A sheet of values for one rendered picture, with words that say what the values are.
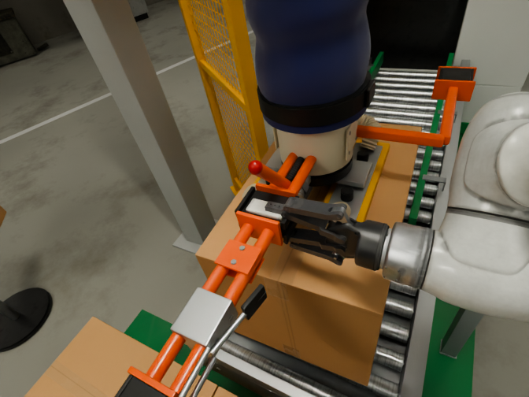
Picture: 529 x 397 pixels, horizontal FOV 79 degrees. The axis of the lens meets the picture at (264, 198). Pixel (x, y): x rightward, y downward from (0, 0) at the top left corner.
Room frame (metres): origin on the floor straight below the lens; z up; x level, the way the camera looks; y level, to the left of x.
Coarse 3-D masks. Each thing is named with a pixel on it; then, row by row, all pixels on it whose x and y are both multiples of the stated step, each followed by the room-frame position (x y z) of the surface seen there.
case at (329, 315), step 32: (416, 128) 0.73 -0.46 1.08; (320, 192) 0.56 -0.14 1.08; (384, 192) 0.52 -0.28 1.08; (224, 224) 0.52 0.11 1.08; (288, 256) 0.40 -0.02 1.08; (224, 288) 0.43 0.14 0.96; (288, 288) 0.33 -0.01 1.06; (320, 288) 0.31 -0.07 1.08; (352, 288) 0.30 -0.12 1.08; (384, 288) 0.28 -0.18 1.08; (256, 320) 0.40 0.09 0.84; (288, 320) 0.34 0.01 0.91; (320, 320) 0.30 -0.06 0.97; (352, 320) 0.26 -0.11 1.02; (288, 352) 0.36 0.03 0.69; (320, 352) 0.30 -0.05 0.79; (352, 352) 0.26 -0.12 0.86
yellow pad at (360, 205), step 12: (360, 144) 0.68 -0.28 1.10; (384, 144) 0.67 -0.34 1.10; (360, 156) 0.61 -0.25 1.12; (372, 156) 0.63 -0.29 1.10; (384, 156) 0.62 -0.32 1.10; (372, 168) 0.58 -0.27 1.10; (372, 180) 0.54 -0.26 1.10; (336, 192) 0.53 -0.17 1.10; (348, 192) 0.49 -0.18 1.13; (360, 192) 0.51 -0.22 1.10; (372, 192) 0.51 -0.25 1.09; (348, 204) 0.48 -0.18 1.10; (360, 204) 0.47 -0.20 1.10; (360, 216) 0.45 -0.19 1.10
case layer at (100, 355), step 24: (96, 336) 0.61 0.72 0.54; (120, 336) 0.59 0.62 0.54; (72, 360) 0.54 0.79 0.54; (96, 360) 0.53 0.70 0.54; (120, 360) 0.51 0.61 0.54; (144, 360) 0.49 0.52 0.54; (48, 384) 0.48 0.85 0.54; (72, 384) 0.46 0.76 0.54; (96, 384) 0.44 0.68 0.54; (120, 384) 0.43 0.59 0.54; (168, 384) 0.39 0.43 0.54; (192, 384) 0.38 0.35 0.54; (216, 384) 0.37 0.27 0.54
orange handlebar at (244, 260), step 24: (456, 96) 0.64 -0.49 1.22; (432, 144) 0.50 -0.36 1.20; (288, 168) 0.51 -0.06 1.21; (312, 168) 0.51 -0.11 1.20; (240, 240) 0.35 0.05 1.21; (264, 240) 0.34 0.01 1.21; (240, 264) 0.30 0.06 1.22; (216, 288) 0.27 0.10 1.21; (240, 288) 0.26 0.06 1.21; (168, 360) 0.18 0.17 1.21; (192, 360) 0.17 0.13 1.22
